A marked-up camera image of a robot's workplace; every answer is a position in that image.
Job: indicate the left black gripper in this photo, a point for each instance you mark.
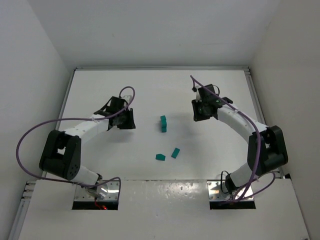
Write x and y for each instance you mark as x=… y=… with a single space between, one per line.
x=127 y=120

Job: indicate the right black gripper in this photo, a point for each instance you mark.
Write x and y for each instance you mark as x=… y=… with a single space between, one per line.
x=198 y=113

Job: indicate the teal arch block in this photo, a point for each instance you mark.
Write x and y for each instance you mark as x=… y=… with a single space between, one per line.
x=164 y=128

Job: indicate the teal pentagon roof block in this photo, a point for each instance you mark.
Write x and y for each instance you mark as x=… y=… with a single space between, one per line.
x=160 y=157

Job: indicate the teal small rectangular block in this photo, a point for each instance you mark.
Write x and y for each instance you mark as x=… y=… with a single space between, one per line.
x=175 y=153

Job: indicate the small teal cube block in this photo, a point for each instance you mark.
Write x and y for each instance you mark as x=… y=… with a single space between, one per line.
x=163 y=119

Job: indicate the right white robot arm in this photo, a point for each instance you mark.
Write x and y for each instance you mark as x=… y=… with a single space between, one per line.
x=248 y=128

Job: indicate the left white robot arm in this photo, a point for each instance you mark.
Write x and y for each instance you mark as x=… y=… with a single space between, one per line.
x=61 y=155

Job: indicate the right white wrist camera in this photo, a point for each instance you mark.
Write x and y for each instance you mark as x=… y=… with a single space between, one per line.
x=196 y=89

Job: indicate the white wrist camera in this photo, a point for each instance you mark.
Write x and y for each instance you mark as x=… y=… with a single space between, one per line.
x=127 y=98
x=196 y=89

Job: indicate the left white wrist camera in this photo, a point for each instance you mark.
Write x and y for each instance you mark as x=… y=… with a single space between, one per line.
x=127 y=98

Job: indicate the aluminium frame rail right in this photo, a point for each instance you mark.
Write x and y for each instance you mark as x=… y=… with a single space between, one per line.
x=262 y=120

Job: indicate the aluminium frame rail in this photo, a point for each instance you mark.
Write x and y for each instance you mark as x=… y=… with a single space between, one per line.
x=262 y=120
x=128 y=68
x=29 y=186

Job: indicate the aluminium frame rail back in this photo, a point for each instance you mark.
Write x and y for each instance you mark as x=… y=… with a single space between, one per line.
x=128 y=68

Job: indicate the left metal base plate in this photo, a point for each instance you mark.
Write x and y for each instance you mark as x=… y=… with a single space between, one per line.
x=108 y=192

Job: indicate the metal base plate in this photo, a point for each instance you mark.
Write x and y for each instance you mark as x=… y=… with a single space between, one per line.
x=217 y=192
x=108 y=192

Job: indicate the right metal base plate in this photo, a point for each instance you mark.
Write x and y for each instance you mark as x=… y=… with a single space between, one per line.
x=217 y=192

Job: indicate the aluminium frame rail left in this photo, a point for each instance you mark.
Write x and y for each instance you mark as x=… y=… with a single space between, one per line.
x=29 y=186

